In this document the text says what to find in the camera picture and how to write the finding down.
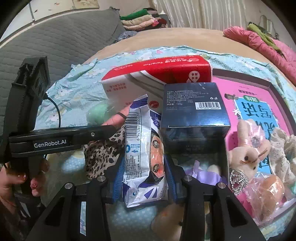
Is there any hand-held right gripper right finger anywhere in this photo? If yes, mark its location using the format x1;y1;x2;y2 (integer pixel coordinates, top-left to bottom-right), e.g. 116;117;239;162
163;154;266;241

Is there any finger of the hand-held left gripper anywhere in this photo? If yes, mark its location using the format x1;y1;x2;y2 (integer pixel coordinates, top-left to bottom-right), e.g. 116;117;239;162
76;125;118;145

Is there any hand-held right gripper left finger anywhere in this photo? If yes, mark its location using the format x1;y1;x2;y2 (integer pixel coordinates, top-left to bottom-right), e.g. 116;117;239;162
25;154;126;241

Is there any leopard print cloth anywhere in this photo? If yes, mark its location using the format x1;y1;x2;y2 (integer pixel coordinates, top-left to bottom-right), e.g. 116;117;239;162
83;126;126;180

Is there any blue and white snack packet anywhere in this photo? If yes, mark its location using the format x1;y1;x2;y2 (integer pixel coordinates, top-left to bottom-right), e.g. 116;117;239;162
122;94;169;209

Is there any silver toy tiara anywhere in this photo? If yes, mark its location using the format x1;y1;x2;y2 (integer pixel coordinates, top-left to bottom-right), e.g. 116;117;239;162
229;169;251;197

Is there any cream plush rabbit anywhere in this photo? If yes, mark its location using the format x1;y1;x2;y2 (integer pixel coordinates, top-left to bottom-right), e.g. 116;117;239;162
228;119;271;183

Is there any beige sponge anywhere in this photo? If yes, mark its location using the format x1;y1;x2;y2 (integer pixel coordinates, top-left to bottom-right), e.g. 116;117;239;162
243;174;292;225

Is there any shallow pink printed box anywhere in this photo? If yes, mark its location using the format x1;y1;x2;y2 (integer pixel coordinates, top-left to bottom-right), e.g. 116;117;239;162
211;68;296;232

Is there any person's left hand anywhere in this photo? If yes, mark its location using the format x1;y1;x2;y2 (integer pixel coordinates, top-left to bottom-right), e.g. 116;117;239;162
0;158;50;209

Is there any green makeup sponge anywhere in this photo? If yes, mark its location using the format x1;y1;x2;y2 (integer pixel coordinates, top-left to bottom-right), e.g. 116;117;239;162
87;103;111;126

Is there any purple ribbon bow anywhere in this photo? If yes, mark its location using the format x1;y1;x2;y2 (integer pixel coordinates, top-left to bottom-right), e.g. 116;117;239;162
185;160;228;193

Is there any cartoon cat printed blanket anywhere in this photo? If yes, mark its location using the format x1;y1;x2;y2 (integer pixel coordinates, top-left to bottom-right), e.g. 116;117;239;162
35;46;296;241

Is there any dark blue box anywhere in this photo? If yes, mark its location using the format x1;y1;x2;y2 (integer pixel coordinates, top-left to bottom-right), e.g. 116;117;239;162
160;82;232;154

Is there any red and white tissue box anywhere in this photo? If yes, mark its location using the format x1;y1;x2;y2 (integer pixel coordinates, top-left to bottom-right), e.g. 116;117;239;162
101;55;213;114

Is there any grey quilted headboard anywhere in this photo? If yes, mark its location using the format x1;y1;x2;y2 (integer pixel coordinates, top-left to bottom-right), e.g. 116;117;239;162
0;8;126;93

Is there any dark patterned cloth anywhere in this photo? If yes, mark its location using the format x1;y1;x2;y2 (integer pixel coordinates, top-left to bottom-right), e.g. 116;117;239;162
113;30;138;43

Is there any stack of folded clothes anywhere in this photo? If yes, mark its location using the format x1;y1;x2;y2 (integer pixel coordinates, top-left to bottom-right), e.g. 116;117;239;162
119;8;169;30

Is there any tan bed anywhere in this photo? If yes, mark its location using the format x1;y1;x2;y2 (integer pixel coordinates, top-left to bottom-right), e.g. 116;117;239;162
81;28;296;93

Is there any white curtain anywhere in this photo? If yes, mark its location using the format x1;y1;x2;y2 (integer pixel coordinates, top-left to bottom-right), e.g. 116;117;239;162
150;0;264;32

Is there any pink quilt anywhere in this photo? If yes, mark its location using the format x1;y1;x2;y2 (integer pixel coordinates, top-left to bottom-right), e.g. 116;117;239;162
223;26;296;79

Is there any green cloth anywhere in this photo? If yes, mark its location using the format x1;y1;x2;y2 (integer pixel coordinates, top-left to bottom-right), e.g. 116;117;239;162
246;22;281;51

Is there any black cable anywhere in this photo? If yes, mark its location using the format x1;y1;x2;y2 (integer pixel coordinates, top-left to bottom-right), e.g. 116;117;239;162
44;96;62;128

